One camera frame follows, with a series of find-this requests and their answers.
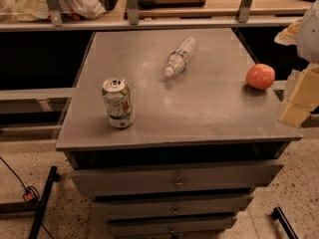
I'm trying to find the bottom grey drawer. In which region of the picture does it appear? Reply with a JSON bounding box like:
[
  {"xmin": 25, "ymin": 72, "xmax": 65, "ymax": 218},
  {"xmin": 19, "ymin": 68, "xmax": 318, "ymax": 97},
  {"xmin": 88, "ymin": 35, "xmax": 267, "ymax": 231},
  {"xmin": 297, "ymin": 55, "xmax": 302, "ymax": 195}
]
[{"xmin": 106, "ymin": 215, "xmax": 237, "ymax": 237}]

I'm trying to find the grey drawer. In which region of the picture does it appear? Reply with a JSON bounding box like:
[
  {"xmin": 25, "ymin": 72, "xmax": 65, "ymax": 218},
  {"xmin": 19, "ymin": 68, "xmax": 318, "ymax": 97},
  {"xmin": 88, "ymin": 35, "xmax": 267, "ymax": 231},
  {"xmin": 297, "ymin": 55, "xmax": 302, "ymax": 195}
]
[
  {"xmin": 106, "ymin": 215, "xmax": 237, "ymax": 237},
  {"xmin": 92, "ymin": 193, "xmax": 253, "ymax": 220},
  {"xmin": 71, "ymin": 159, "xmax": 283, "ymax": 197}
]

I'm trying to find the black bar on floor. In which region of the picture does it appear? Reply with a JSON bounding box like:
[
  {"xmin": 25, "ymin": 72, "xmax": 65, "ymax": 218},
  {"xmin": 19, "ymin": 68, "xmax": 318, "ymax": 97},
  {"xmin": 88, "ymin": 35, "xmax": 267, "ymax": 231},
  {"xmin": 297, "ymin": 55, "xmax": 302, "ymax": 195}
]
[{"xmin": 271, "ymin": 206, "xmax": 299, "ymax": 239}]

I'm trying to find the grey low bench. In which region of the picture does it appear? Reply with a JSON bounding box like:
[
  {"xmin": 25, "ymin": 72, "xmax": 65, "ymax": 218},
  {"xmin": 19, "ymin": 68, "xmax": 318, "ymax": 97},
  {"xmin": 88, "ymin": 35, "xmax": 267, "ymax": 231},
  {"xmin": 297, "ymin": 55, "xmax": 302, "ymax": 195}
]
[{"xmin": 0, "ymin": 88, "xmax": 74, "ymax": 115}]

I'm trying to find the grey drawer cabinet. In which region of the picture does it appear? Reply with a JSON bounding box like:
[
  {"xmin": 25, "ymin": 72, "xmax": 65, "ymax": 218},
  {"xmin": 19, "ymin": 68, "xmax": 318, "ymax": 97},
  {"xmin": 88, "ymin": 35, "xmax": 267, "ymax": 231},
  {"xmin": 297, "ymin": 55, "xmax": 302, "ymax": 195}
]
[{"xmin": 57, "ymin": 29, "xmax": 301, "ymax": 230}]

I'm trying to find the white cloth bag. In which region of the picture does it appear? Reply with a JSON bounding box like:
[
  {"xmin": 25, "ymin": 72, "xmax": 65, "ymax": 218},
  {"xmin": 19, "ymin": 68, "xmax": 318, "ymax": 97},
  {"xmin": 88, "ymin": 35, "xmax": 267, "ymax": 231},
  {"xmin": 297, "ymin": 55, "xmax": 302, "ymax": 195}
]
[{"xmin": 0, "ymin": 0, "xmax": 106, "ymax": 22}]

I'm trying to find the black cable with orange clip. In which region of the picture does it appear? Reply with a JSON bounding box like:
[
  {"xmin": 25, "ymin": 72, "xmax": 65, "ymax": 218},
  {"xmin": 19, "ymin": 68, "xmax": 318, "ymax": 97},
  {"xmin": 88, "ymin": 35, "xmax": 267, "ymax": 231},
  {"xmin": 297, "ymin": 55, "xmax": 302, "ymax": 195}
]
[{"xmin": 0, "ymin": 155, "xmax": 56, "ymax": 239}]

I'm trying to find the clear plastic water bottle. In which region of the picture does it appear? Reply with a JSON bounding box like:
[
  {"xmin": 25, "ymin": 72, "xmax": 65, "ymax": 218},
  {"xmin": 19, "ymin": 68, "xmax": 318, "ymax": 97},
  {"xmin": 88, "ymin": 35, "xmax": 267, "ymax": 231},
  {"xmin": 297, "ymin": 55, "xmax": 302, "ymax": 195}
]
[{"xmin": 164, "ymin": 37, "xmax": 197, "ymax": 77}]

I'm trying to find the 7up soda can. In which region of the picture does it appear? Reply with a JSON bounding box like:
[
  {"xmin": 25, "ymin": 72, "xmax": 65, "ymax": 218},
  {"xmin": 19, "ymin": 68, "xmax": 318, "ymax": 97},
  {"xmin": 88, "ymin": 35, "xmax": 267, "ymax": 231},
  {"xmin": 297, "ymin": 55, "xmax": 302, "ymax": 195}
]
[{"xmin": 102, "ymin": 78, "xmax": 135, "ymax": 128}]

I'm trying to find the middle grey drawer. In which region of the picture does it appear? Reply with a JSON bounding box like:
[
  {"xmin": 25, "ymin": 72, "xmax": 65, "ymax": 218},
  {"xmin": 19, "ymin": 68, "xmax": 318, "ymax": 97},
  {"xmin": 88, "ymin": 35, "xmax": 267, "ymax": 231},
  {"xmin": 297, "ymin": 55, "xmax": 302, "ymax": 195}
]
[{"xmin": 92, "ymin": 193, "xmax": 253, "ymax": 220}]

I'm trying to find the top grey drawer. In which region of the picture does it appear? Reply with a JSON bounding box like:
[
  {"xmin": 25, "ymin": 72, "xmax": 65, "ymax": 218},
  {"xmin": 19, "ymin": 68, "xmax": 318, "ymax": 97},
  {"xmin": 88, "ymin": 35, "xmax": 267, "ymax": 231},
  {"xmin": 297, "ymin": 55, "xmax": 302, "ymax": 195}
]
[{"xmin": 71, "ymin": 159, "xmax": 283, "ymax": 197}]

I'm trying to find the black metal floor stand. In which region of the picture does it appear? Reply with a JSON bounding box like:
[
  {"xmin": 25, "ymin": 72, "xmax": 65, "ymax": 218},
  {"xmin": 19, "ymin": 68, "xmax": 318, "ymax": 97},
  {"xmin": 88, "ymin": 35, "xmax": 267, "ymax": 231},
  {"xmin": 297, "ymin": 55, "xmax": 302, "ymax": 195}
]
[{"xmin": 0, "ymin": 166, "xmax": 60, "ymax": 239}]

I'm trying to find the orange fruit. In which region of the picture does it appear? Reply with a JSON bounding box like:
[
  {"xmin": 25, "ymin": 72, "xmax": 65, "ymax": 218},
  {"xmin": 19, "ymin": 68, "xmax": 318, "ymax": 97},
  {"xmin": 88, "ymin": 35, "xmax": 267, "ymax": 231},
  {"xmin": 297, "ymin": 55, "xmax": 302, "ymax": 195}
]
[{"xmin": 246, "ymin": 64, "xmax": 275, "ymax": 91}]

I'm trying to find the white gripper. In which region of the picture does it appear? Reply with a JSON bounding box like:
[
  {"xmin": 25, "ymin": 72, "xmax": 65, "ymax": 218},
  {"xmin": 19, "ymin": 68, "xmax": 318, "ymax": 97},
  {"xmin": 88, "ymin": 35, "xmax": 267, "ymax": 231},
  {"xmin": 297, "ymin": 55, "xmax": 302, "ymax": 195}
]
[{"xmin": 274, "ymin": 0, "xmax": 319, "ymax": 127}]

